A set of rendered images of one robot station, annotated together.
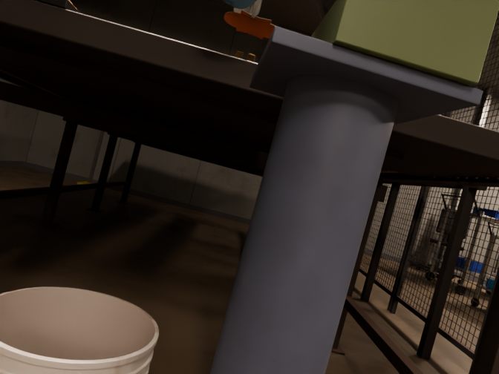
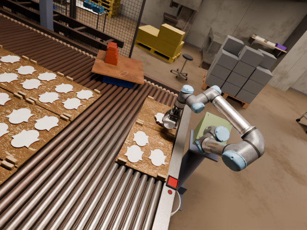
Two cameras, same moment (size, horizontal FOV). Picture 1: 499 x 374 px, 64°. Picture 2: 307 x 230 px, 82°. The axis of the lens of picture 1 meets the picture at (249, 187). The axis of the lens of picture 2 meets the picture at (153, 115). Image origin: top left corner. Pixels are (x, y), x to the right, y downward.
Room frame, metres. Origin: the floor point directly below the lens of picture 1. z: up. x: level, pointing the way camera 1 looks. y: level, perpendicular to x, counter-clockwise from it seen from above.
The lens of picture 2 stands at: (1.04, 1.19, 1.89)
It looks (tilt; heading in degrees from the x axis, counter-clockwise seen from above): 37 degrees down; 275
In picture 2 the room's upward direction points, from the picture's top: 24 degrees clockwise
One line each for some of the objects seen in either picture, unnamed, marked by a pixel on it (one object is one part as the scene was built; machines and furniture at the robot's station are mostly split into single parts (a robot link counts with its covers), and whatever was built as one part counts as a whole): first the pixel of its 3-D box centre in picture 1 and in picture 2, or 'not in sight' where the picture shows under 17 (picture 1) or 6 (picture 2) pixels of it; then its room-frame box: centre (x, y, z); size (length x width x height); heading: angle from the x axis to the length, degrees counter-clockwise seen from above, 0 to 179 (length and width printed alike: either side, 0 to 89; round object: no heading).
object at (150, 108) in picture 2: not in sight; (158, 116); (1.10, -0.10, 0.93); 0.41 x 0.35 x 0.02; 98
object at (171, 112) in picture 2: not in sight; (175, 112); (0.99, 0.13, 1.20); 0.09 x 0.08 x 0.12; 98
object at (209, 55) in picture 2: not in sight; (214, 49); (0.58, -5.75, 0.51); 1.93 x 0.73 x 1.01; 96
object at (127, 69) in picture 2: not in sight; (120, 65); (1.71, -0.44, 1.03); 0.50 x 0.50 x 0.02; 25
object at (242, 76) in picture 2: not in sight; (236, 71); (-0.09, -3.75, 0.64); 1.29 x 0.86 x 1.27; 1
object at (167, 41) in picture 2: not in sight; (161, 37); (2.27, -4.47, 0.42); 1.54 x 1.15 x 0.84; 7
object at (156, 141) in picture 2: not in sight; (148, 148); (1.05, 0.31, 0.93); 0.41 x 0.35 x 0.02; 97
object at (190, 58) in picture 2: not in sight; (182, 65); (1.25, -3.44, 0.28); 0.52 x 0.50 x 0.56; 100
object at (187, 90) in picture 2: not in sight; (185, 94); (0.99, 0.13, 1.36); 0.09 x 0.08 x 0.11; 142
